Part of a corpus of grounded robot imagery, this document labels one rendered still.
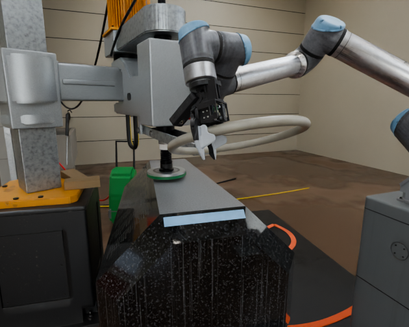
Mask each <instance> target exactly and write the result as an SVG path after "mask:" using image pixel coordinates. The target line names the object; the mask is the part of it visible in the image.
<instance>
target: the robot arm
mask: <svg viewBox="0 0 409 327"><path fill-rule="evenodd" d="M178 35H179V45H180V53H181V58H182V66H183V72H184V80H185V85H186V86H187V87H189V88H190V91H191V93H190V94H189V96H187V98H186V99H185V100H184V102H183V103H182V104H181V105H180V106H179V107H178V109H177V110H176V111H175V113H174V114H173V115H172V116H171V117H170V118H169V120H170V122H171V123H172V125H173V126H177V127H182V126H183V125H184V124H185V122H187V120H188V119H189V118H190V128H191V132H192V136H193V140H194V142H195V146H196V148H197V150H198V153H199V155H200V156H201V158H202V159H203V160H205V150H204V148H205V147H206V146H207V147H208V150H209V155H210V156H211V157H212V158H213V159H214V160H216V149H217V148H218V147H220V146H222V145H224V144H226V142H227V137H226V136H223V135H220V136H215V135H214V134H211V133H208V128H207V127H210V126H213V125H218V124H222V123H224V122H227V121H230V119H229V112H228V108H227V103H226V102H224V97H225V96H228V95H231V94H233V93H236V92H239V91H243V90H246V89H249V88H253V87H256V86H260V85H263V84H267V83H270V82H274V81H276V80H280V79H285V78H288V77H289V78H291V79H297V78H300V77H303V76H304V75H306V74H307V73H309V72H310V71H311V70H313V68H315V67H316V66H317V65H318V63H320V61H321V60H322V59H323V57H324V56H325V55H328V56H331V57H333V58H335V59H337V60H339V61H341V62H343V63H344V64H347V65H348V66H351V67H353V68H354V69H356V70H358V71H360V72H362V73H364V74H365V75H367V76H369V77H371V78H373V79H375V80H377V81H379V82H381V83H383V84H385V85H387V86H388V87H390V88H392V89H394V90H396V91H398V92H399V93H401V94H403V95H405V96H407V97H409V63H408V62H406V61H404V60H403V59H401V58H399V57H397V56H395V55H393V54H391V53H389V52H387V51H385V50H383V49H381V48H380V47H378V46H376V45H374V44H372V43H370V42H368V41H366V40H365V39H363V38H361V37H359V36H357V35H355V34H353V33H351V32H349V31H348V30H347V29H345V23H344V22H343V21H341V20H340V19H338V18H335V17H332V16H328V15H322V16H319V17H318V18H317V19H316V20H315V21H314V23H313V24H312V26H311V27H310V30H309V31H308V33H307V34H306V36H305V37H304V39H303V41H302V42H301V44H300V46H298V48H296V50H294V51H292V52H290V53H288V54H287V55H286V56H285V57H282V58H276V59H272V60H267V61H263V62H257V63H254V64H248V65H246V64H247V63H248V62H249V61H250V58H251V54H252V45H251V41H250V39H249V38H248V37H247V36H246V35H244V34H240V33H238V32H236V33H233V32H223V31H218V30H209V25H208V23H207V22H205V21H203V20H195V21H190V22H188V23H186V24H184V25H183V26H182V27H181V28H180V29H179V33H178ZM220 103H223V104H220ZM225 109H226V110H227V115H226V110H225ZM390 129H391V131H392V132H393V135H394V136H395V137H396V138H397V139H398V140H399V141H400V142H401V144H402V145H403V146H404V148H405V149H406V150H407V151H408V152H409V108H407V109H405V110H403V111H402V112H401V113H399V114H398V115H397V116H396V117H395V119H393V121H392V122H391V125H390Z"/></svg>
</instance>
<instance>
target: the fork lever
mask: <svg viewBox="0 0 409 327"><path fill-rule="evenodd" d="M142 128H143V134H145V135H147V136H149V137H152V138H154V139H157V140H158V141H161V142H163V143H166V144H168V143H169V142H170V141H171V140H173V139H175V138H177V137H179V136H181V135H183V134H186V133H188V132H184V131H181V130H177V129H174V136H172V135H170V134H167V133H165V132H161V131H159V130H156V127H155V128H150V127H147V126H144V125H142ZM181 147H196V146H195V142H192V143H188V144H186V145H183V146H181Z"/></svg>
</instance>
